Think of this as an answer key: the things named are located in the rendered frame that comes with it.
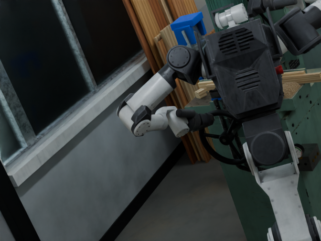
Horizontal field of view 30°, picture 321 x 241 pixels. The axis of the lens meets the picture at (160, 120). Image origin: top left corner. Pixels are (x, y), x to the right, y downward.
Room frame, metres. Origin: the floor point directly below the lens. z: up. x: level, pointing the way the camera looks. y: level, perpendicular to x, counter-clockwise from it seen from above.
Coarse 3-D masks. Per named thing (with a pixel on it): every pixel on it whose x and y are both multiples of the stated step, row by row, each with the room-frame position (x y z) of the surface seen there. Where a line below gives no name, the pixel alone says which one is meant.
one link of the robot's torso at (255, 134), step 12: (252, 120) 1.89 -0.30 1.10; (264, 120) 1.87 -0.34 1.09; (276, 120) 1.84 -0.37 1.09; (252, 132) 1.84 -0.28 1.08; (264, 132) 1.77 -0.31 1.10; (276, 132) 1.81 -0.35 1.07; (252, 144) 1.77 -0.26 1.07; (264, 144) 1.76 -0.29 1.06; (276, 144) 1.75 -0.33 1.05; (264, 156) 1.75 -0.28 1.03; (276, 156) 1.73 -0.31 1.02
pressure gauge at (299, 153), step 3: (294, 144) 2.41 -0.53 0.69; (297, 144) 2.40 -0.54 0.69; (297, 147) 2.38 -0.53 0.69; (300, 147) 2.38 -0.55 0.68; (297, 150) 2.39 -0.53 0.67; (300, 150) 2.37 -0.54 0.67; (303, 150) 2.38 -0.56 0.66; (297, 153) 2.39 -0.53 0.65; (300, 153) 2.38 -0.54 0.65; (300, 156) 2.38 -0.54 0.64
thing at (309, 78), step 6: (318, 72) 2.51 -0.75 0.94; (282, 78) 2.61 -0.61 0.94; (288, 78) 2.59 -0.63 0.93; (294, 78) 2.57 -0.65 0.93; (300, 78) 2.55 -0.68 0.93; (306, 78) 2.53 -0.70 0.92; (312, 78) 2.51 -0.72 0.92; (318, 78) 2.49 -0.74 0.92; (210, 84) 2.89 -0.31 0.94; (282, 84) 2.61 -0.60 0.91
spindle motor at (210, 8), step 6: (210, 0) 2.69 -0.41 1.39; (216, 0) 2.67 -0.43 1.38; (222, 0) 2.66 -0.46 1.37; (228, 0) 2.65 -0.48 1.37; (234, 0) 2.65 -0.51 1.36; (240, 0) 2.68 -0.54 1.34; (210, 6) 2.70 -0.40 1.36; (216, 6) 2.67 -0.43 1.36; (222, 6) 2.66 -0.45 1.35; (246, 6) 2.72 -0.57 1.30; (210, 12) 2.72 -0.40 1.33; (216, 12) 2.68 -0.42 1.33; (222, 12) 2.66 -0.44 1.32; (216, 30) 2.72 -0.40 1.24; (222, 30) 2.68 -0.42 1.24
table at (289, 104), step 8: (304, 88) 2.53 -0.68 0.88; (208, 96) 2.84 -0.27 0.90; (296, 96) 2.46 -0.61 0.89; (304, 96) 2.51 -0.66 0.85; (192, 104) 2.82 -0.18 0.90; (200, 104) 2.77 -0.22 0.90; (208, 104) 2.73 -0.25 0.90; (288, 104) 2.44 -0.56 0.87; (296, 104) 2.44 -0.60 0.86; (200, 112) 2.77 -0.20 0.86; (216, 120) 2.60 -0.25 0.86
